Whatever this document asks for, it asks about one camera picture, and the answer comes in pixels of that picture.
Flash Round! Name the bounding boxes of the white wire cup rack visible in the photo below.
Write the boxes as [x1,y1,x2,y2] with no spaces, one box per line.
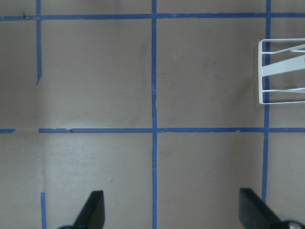
[258,38,305,105]

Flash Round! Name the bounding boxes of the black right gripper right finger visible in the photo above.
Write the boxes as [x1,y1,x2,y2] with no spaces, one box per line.
[239,188,305,229]

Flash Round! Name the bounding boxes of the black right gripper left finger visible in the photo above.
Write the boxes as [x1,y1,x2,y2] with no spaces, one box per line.
[59,190,105,229]

